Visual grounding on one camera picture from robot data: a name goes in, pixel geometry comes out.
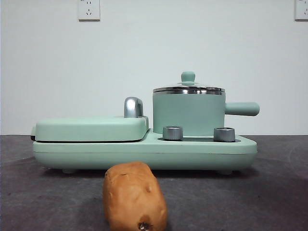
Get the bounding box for glass lid with green knob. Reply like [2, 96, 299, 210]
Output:
[153, 71, 226, 92]

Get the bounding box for brown potato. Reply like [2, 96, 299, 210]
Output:
[103, 161, 168, 231]

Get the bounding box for silver control knob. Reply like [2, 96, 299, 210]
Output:
[162, 125, 183, 141]
[213, 127, 235, 142]

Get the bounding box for green breakfast machine base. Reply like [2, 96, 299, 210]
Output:
[32, 127, 258, 175]

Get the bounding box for green pot with handle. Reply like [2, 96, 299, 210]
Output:
[153, 88, 260, 135]

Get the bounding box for white wall socket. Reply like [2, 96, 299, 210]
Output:
[77, 0, 101, 22]
[294, 0, 308, 21]

